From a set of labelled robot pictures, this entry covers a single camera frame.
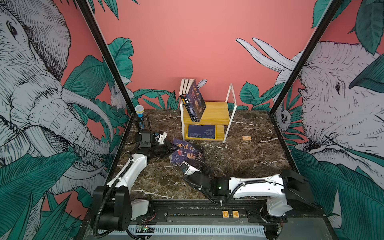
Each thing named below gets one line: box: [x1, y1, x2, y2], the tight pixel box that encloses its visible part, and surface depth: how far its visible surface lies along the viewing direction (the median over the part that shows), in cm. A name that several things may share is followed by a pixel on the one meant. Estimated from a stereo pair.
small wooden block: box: [242, 136, 252, 141], surface depth 106 cm
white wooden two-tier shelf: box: [180, 83, 238, 143], surface depth 100 cm
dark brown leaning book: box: [179, 78, 187, 104], surface depth 78 cm
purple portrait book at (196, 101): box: [186, 79, 207, 122], surface depth 86 cm
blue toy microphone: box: [135, 105, 145, 129], surface depth 90 cm
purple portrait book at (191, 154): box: [171, 138, 205, 165], surface depth 85 cm
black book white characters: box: [179, 78, 197, 122], surface depth 80 cm
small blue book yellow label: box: [188, 124, 216, 139], surface depth 101 cm
